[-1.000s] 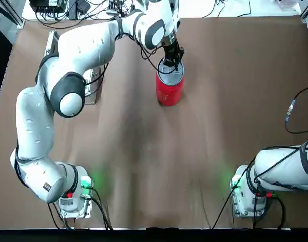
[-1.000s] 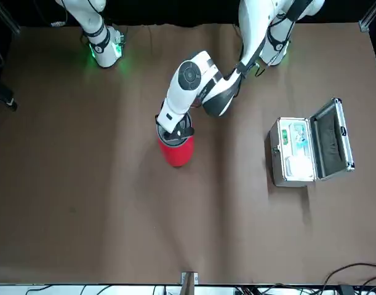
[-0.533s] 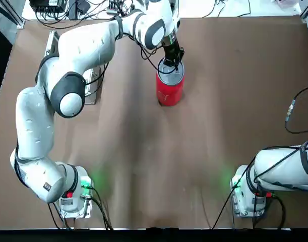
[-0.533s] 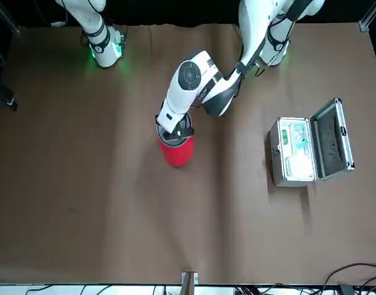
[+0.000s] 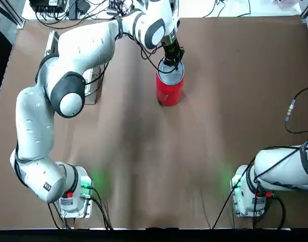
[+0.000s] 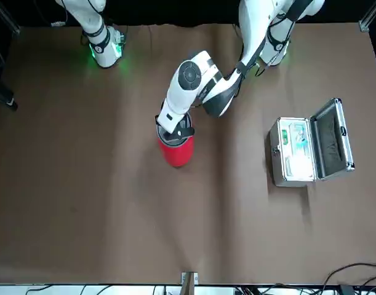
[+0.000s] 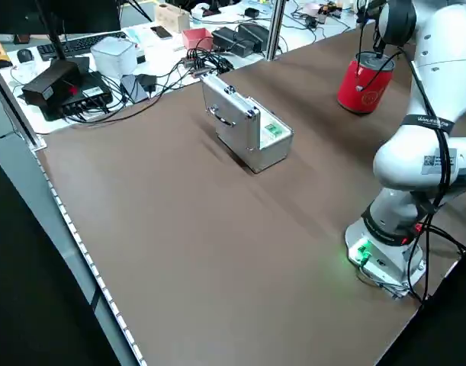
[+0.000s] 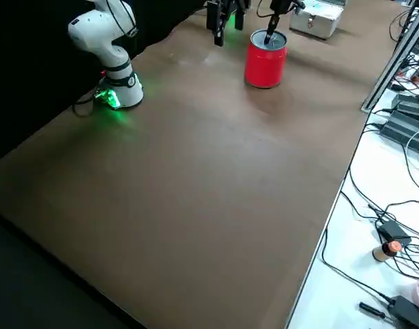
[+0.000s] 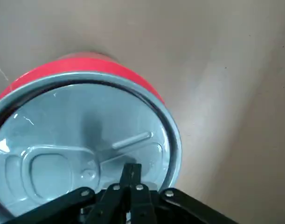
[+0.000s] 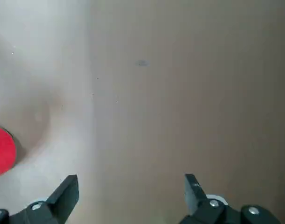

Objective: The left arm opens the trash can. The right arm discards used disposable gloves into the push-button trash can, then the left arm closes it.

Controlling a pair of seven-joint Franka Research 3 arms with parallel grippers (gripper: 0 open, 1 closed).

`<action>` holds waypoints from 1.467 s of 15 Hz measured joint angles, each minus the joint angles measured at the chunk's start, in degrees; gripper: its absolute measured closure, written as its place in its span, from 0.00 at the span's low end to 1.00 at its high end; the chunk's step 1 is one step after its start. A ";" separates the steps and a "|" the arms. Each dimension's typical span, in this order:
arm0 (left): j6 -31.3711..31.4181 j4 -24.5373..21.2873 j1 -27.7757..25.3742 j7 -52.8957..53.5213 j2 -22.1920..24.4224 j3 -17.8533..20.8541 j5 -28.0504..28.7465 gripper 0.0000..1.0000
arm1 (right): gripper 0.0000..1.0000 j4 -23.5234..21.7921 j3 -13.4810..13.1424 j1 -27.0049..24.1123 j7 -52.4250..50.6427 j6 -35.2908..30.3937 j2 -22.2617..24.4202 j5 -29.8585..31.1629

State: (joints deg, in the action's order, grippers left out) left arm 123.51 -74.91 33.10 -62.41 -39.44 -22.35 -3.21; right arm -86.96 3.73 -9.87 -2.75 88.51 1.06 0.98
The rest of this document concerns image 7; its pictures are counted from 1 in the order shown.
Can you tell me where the red cylindrical trash can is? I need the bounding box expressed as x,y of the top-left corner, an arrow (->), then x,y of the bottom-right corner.
336,51 -> 397,115

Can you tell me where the grey round trash can lid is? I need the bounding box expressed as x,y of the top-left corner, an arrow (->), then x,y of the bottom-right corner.
355,51 -> 397,72

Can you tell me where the aluminium carry case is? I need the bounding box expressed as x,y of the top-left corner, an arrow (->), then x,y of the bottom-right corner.
201,74 -> 295,175

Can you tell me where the black usb hub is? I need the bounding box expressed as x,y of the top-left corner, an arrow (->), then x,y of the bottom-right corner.
181,49 -> 234,79

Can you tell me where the black power adapter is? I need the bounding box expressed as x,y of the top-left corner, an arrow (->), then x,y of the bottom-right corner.
211,26 -> 255,56
236,22 -> 274,53

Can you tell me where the pink open box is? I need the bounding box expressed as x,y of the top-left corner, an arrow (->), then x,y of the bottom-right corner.
182,27 -> 214,51

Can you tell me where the black smartphone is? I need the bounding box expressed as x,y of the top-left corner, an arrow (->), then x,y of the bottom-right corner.
150,25 -> 174,40

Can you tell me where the white cube box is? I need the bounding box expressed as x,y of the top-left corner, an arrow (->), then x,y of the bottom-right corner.
90,36 -> 138,82

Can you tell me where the wooden box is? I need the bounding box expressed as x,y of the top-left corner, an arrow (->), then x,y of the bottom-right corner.
155,4 -> 191,36

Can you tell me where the black keyboard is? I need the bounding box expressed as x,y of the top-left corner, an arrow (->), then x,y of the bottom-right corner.
37,31 -> 131,62

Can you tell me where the black rectangular box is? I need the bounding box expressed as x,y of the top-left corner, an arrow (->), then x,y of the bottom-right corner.
21,59 -> 82,108

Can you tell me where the black monitor stand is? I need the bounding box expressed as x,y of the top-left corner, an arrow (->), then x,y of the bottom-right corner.
36,0 -> 68,63

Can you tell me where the black wall plug adapter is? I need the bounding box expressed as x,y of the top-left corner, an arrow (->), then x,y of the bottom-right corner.
135,73 -> 158,93

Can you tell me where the aluminium frame post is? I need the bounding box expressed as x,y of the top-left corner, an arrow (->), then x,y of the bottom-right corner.
265,0 -> 287,62

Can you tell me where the black network switch box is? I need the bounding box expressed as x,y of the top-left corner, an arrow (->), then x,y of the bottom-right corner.
40,70 -> 114,123

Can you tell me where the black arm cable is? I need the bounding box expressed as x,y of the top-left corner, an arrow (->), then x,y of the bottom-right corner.
355,0 -> 403,93

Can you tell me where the black base cable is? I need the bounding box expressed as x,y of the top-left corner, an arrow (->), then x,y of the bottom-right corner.
406,223 -> 466,303

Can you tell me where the aluminium frame rail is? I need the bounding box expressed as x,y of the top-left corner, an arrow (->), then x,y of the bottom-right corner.
0,56 -> 47,152

